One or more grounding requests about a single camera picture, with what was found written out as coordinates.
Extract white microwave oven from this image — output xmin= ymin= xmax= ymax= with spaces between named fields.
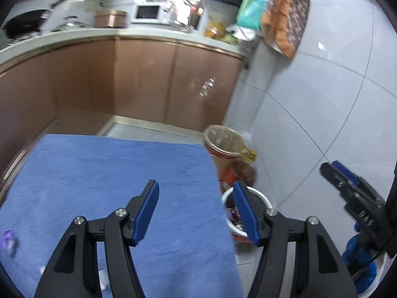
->
xmin=130 ymin=2 xmax=165 ymax=24

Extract brown kitchen cabinet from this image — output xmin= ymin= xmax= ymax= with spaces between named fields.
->
xmin=0 ymin=26 xmax=249 ymax=193

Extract blue mat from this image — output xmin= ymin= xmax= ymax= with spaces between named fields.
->
xmin=0 ymin=133 xmax=246 ymax=298

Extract yellow jars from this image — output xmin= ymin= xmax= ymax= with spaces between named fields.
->
xmin=203 ymin=19 xmax=228 ymax=39

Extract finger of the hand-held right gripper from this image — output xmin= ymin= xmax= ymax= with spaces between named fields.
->
xmin=320 ymin=162 xmax=349 ymax=197
xmin=331 ymin=160 xmax=370 ymax=193

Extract purple wrapper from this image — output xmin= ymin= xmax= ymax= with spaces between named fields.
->
xmin=1 ymin=228 xmax=18 ymax=253

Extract cooking oil bottle yellow cap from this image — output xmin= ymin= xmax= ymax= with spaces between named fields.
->
xmin=235 ymin=149 xmax=258 ymax=190

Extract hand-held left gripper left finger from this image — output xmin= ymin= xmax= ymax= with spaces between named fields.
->
xmin=34 ymin=179 xmax=160 ymax=298

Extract white bin with black liner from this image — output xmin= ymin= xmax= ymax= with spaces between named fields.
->
xmin=221 ymin=186 xmax=274 ymax=244

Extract person's right hand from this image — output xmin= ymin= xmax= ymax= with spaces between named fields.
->
xmin=341 ymin=223 xmax=378 ymax=295

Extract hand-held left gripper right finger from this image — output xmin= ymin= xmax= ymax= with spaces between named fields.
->
xmin=232 ymin=180 xmax=357 ymax=298

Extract beige bucket with clear liner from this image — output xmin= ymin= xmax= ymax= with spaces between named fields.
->
xmin=203 ymin=124 xmax=249 ymax=190

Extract orange patterned cloth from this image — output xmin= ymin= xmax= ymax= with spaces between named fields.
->
xmin=261 ymin=0 xmax=311 ymax=59

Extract green plastic bag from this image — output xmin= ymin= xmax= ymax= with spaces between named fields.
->
xmin=236 ymin=0 xmax=268 ymax=29

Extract copper coloured box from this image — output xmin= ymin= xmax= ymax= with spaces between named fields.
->
xmin=93 ymin=9 xmax=129 ymax=29

